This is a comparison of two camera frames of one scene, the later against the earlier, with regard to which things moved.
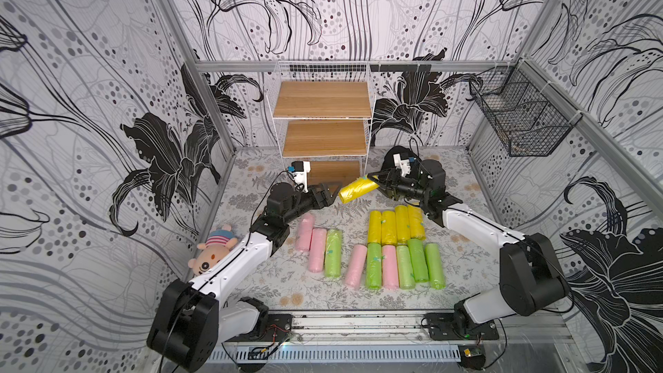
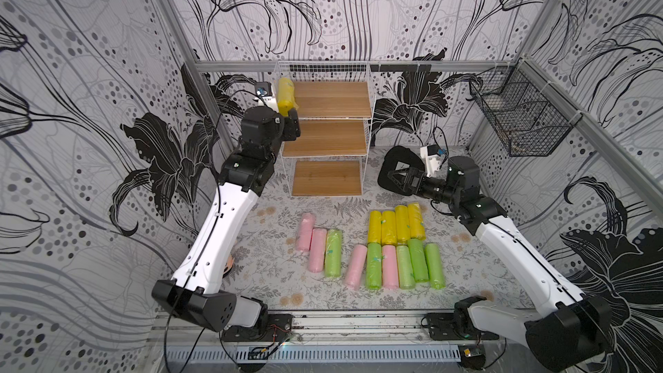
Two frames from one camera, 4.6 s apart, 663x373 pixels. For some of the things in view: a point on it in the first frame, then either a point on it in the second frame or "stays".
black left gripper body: [303, 202] → [287, 128]
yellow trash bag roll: [388, 228] stays
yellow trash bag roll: [375, 226] stays
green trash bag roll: [405, 273] stays
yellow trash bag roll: [356, 188] → [286, 100]
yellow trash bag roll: [416, 222] stays
